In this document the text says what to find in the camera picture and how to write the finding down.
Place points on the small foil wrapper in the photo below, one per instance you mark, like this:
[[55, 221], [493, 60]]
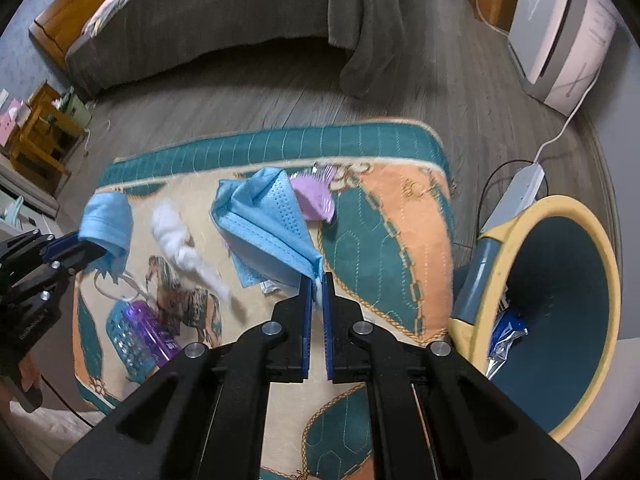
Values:
[[270, 286]]

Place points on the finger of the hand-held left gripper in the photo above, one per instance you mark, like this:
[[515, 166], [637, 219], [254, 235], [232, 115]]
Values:
[[62, 245], [75, 260]]

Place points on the purple plastic wrapper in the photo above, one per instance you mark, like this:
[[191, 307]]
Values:
[[312, 200]]

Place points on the teal orange patterned cushion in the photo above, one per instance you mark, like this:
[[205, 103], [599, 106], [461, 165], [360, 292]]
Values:
[[390, 240]]

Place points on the small green bin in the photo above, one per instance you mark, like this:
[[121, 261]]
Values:
[[75, 107]]

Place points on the pink tissue box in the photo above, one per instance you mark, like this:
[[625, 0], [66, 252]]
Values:
[[10, 122]]

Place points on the wooden nightstand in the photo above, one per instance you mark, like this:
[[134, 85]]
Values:
[[45, 145]]

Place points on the light blue sheet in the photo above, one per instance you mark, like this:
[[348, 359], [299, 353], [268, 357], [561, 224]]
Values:
[[247, 267]]

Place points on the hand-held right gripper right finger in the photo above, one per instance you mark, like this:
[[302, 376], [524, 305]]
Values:
[[330, 330]]

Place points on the white fluffy rug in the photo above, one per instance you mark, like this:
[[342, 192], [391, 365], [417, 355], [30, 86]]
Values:
[[45, 440]]

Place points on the blue tissue packet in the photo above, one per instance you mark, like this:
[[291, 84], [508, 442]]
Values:
[[507, 340]]

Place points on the blue bucket with yellow rim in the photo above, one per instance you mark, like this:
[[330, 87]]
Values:
[[560, 310]]

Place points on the purple teal plastic package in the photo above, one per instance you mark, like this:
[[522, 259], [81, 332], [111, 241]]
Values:
[[137, 330]]

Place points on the white tissue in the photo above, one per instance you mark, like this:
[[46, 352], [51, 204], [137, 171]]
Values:
[[180, 245]]

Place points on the bed with grey cover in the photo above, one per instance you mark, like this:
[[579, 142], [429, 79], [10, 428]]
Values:
[[250, 15]]

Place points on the wooden bed frame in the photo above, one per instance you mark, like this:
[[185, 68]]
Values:
[[65, 15]]

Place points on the person's left hand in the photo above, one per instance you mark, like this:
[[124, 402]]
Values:
[[30, 372]]

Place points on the white air purifier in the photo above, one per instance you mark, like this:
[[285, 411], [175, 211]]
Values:
[[560, 35]]

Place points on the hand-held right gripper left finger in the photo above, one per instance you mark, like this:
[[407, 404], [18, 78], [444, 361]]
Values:
[[304, 330]]

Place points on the white power strip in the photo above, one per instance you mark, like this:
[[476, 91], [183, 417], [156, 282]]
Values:
[[520, 195]]

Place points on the blue face mask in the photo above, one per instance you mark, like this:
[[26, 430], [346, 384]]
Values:
[[265, 215], [105, 220]]

